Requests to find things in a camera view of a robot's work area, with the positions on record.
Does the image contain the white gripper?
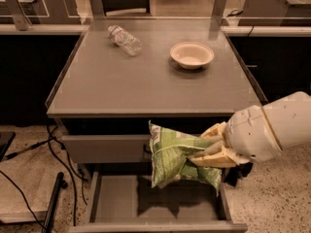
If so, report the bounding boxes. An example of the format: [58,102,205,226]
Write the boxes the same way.
[190,105,282,168]

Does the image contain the green jalapeno chip bag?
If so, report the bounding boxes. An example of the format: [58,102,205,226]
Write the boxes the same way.
[149,122,223,192]

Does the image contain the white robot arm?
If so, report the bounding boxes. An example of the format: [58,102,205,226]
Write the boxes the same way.
[189,91,311,168]

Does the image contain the grey drawer cabinet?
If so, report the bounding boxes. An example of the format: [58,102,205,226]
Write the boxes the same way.
[44,17,270,233]

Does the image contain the open grey middle drawer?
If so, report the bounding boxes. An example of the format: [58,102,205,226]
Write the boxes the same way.
[69,172,248,233]

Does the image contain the grey top drawer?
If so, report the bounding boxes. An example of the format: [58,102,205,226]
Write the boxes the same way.
[62,135,150,164]

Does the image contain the white paper bowl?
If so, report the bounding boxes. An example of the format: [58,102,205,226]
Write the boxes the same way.
[170,42,215,70]

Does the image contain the clear plastic water bottle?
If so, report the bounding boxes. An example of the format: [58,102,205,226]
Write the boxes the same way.
[108,25,142,56]

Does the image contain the black bar on floor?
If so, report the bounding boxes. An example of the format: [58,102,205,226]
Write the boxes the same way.
[41,172,67,233]

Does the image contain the dark device at left edge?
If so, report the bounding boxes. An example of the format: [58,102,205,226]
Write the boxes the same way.
[0,131,16,161]

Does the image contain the black floor cable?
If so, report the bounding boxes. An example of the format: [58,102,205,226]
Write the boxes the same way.
[0,123,89,231]

